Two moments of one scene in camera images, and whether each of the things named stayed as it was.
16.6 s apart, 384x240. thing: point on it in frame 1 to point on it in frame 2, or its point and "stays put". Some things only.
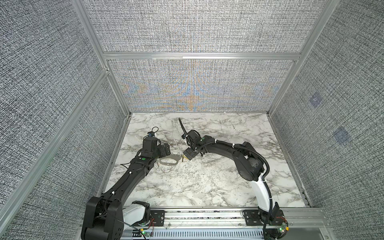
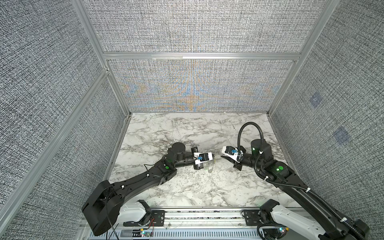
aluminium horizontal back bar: [201, 56] stays put
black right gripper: [190, 155] to [236, 164]
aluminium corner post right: [323, 17] stays put
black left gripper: [163, 153] to [197, 167]
